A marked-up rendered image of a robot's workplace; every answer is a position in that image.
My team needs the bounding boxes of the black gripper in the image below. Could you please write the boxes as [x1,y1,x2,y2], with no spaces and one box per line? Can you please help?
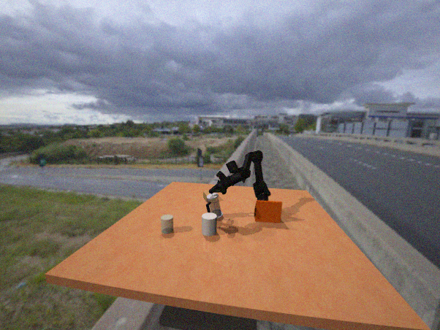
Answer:
[210,175,235,195]

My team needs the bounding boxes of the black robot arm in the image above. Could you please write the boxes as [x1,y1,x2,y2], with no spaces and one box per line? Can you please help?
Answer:
[216,150,271,201]

